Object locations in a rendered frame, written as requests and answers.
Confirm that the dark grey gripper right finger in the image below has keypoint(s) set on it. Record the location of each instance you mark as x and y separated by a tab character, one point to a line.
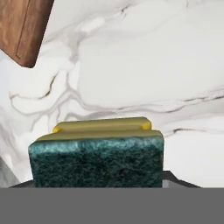
175	180

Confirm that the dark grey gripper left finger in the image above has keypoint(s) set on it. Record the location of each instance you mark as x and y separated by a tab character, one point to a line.
25	184

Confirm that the yellow and green sponge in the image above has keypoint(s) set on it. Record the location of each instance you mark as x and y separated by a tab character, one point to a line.
96	163

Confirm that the brown wooden cutting board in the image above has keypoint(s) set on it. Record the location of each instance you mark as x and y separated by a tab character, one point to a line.
22	29

